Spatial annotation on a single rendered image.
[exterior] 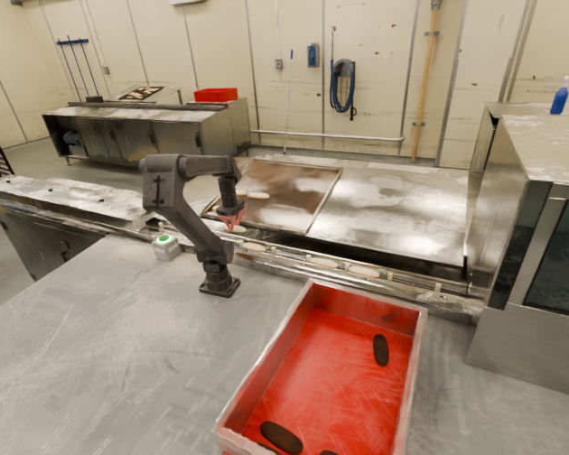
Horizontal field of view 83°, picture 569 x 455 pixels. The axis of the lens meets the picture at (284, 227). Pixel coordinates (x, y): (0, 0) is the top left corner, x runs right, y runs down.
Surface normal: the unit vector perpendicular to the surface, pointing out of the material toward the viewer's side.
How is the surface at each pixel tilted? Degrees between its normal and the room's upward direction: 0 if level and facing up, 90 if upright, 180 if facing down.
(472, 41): 90
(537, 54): 90
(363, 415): 0
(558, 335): 91
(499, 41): 90
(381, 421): 0
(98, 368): 0
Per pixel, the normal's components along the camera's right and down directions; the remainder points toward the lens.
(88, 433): -0.06, -0.86
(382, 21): -0.43, 0.48
